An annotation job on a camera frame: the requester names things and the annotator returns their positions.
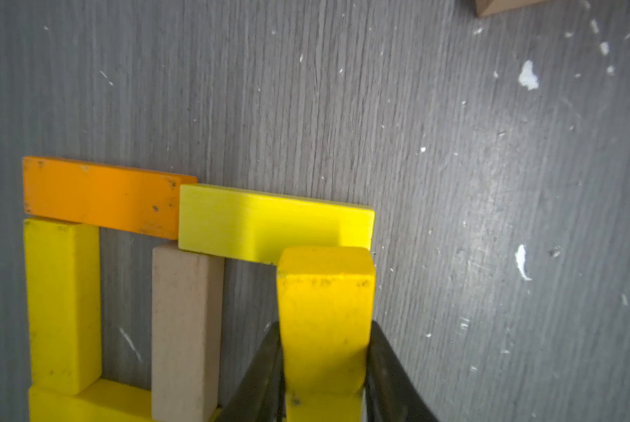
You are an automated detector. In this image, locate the yellow block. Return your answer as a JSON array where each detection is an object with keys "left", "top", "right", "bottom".
[
  {"left": 27, "top": 378, "right": 223, "bottom": 422},
  {"left": 24, "top": 218, "right": 102, "bottom": 396},
  {"left": 277, "top": 246, "right": 376, "bottom": 421},
  {"left": 179, "top": 184, "right": 375, "bottom": 265}
]

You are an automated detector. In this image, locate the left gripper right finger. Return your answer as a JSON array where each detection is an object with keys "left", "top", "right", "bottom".
[{"left": 364, "top": 321, "right": 439, "bottom": 422}]

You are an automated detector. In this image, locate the orange block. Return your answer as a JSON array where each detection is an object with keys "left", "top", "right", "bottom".
[{"left": 22, "top": 156, "right": 197, "bottom": 240}]

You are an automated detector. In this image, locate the yellow block top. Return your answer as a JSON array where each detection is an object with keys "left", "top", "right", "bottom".
[{"left": 24, "top": 218, "right": 102, "bottom": 396}]

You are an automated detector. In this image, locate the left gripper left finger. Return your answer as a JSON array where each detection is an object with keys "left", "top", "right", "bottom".
[{"left": 216, "top": 322, "right": 285, "bottom": 421}]

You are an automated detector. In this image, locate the natural wood block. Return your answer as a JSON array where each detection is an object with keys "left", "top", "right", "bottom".
[
  {"left": 151, "top": 241, "right": 224, "bottom": 421},
  {"left": 475, "top": 0, "right": 545, "bottom": 18}
]

